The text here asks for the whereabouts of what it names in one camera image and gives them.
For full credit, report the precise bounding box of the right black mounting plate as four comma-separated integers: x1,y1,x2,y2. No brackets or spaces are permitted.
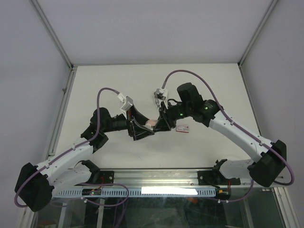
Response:
197,170,241,187

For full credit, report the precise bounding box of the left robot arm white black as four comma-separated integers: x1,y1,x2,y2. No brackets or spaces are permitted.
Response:
14,105,157,212

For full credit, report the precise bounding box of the left aluminium frame post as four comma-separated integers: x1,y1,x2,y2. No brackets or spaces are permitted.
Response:
29,0,74,71

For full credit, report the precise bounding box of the right aluminium frame post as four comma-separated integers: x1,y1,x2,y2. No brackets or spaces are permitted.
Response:
238,0,279,68

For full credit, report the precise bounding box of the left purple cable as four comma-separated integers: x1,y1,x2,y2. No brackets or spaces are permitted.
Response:
13,87,121,209

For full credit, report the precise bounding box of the aluminium frame post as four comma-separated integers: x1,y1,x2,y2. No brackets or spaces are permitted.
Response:
238,0,279,68
29,0,74,71

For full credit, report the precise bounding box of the pink white mini stapler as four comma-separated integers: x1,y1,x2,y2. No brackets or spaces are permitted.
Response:
144,119,158,130

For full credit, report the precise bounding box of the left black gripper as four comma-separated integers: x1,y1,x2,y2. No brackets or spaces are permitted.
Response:
102,105,154,140

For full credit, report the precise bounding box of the grey slotted cable duct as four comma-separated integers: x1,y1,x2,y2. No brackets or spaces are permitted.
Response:
55,187,216,198

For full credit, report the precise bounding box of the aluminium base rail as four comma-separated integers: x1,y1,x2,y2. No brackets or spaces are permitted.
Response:
53,168,285,190

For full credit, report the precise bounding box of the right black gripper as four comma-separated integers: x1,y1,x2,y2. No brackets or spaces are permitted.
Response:
153,101,192,133

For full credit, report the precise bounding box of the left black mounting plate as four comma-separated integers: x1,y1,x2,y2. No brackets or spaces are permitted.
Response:
93,170,114,185

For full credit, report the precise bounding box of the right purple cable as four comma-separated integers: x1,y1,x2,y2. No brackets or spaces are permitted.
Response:
161,69,295,186

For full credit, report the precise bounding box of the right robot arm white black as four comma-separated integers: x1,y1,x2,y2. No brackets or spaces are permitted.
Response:
153,83,287,187

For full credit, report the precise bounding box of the red white staple box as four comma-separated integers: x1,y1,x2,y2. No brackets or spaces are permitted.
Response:
176,124,189,133

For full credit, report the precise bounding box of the purple cable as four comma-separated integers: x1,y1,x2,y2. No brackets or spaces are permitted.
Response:
13,87,121,209
161,69,295,186

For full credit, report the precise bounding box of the black mounting plate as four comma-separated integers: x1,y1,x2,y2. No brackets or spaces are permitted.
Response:
93,170,114,185
197,170,241,187

